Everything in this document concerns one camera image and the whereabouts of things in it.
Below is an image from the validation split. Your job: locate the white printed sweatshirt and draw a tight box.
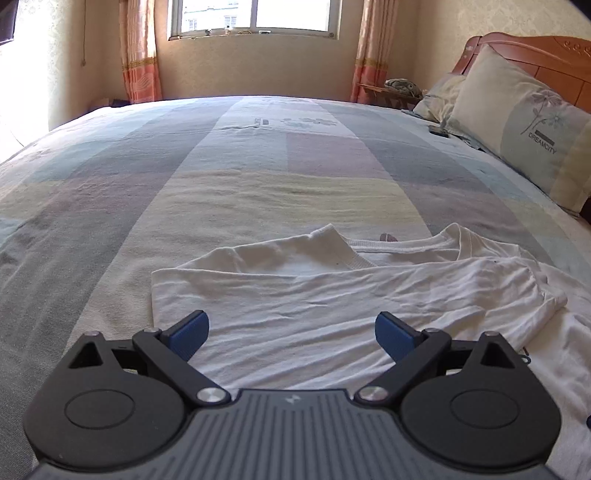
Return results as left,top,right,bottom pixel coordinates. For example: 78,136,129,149
151,224,590,479

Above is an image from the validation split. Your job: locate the patchwork pastel bed sheet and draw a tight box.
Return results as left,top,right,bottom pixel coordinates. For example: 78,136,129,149
1,97,590,479

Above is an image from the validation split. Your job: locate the black remote control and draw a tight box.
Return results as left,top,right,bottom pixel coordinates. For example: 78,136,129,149
428,125,450,138

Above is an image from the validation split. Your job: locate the rear pastel pillow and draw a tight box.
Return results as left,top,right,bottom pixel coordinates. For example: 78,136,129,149
413,73,466,123

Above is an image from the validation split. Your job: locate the pastel pillow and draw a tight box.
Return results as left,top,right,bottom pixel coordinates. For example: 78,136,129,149
447,45,590,214
413,73,466,123

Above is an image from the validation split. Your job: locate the front pastel pillow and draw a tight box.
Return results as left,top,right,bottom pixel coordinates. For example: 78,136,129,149
447,45,590,214

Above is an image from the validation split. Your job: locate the wooden bedside table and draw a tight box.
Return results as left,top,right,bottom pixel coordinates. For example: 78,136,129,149
360,84,421,110

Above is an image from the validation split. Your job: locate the wooden headboard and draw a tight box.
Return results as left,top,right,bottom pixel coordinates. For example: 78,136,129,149
452,32,591,113

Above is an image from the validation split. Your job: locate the right orange striped curtain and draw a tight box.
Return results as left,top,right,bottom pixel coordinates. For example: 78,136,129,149
349,0,398,104

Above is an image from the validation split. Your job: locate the orange striped curtain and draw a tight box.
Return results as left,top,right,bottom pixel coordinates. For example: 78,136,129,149
119,0,162,104
349,0,398,104

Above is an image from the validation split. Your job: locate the left orange striped curtain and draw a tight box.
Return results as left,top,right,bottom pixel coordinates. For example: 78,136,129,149
119,0,162,104

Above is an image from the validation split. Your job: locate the window with white frame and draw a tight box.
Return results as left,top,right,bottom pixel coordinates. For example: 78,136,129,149
168,0,342,39

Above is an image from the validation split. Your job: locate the wall mounted black television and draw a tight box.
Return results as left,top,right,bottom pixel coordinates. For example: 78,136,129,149
0,0,19,45

